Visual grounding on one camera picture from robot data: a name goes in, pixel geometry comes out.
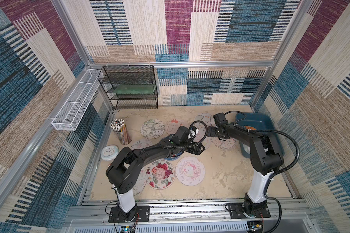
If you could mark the small white round clock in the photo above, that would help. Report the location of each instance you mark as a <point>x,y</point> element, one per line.
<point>109,153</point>

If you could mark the teal plastic storage box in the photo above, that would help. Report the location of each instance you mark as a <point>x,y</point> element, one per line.
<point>260,122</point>

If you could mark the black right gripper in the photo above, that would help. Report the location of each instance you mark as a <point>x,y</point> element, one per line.
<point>215,131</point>

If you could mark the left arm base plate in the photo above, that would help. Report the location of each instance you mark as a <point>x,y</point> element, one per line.
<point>138,213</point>

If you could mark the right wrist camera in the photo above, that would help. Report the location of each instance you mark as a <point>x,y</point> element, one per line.
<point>220,119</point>

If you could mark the red rose floral coaster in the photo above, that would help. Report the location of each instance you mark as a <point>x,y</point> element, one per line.
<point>160,174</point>

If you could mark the blue orange bears coaster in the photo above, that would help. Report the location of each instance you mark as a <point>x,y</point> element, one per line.
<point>250,128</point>

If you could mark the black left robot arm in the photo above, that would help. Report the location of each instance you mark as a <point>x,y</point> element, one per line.
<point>124,171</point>

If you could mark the blue cartoon toast coaster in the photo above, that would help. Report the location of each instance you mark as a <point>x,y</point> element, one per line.
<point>174,157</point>

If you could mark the white wire mesh basket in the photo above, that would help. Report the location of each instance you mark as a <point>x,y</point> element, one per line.
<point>69,116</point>

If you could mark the cup of coloured pencils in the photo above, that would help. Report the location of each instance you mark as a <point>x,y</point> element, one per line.
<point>119,128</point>

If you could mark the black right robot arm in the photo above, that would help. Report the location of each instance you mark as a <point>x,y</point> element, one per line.
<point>265,157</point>

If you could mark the pink checkered bunny coaster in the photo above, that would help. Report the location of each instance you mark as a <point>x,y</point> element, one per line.
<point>174,124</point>

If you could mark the green white rabbit coaster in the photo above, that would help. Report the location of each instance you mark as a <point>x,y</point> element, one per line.
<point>245,150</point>

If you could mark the pink hello kitty coaster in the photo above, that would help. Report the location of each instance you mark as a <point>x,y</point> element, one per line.
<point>190,171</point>

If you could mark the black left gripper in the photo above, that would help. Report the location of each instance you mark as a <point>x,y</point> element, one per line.
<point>194,151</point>

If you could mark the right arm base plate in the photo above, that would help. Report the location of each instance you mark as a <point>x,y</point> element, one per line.
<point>248,210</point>

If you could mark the black wire mesh shelf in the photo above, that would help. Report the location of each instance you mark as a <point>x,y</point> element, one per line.
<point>130,87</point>

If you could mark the green white cabbage coaster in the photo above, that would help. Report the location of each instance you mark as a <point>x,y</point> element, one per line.
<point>152,129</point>

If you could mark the white butterfly coaster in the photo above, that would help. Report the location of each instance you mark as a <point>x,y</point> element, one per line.
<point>140,183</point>

